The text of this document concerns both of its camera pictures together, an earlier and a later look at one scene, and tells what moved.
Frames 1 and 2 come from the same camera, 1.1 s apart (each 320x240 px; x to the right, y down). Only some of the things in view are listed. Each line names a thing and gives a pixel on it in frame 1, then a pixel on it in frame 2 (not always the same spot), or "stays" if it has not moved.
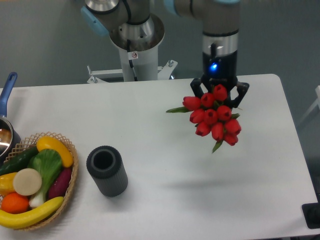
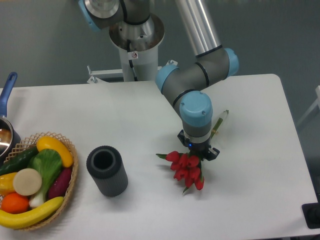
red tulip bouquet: x=210 y=117 to x=186 y=166
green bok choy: x=48 y=163 stays
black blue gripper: x=221 y=69 to x=202 y=149
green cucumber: x=19 y=161 stays
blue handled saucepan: x=10 y=138 stays
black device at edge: x=311 y=213 stays
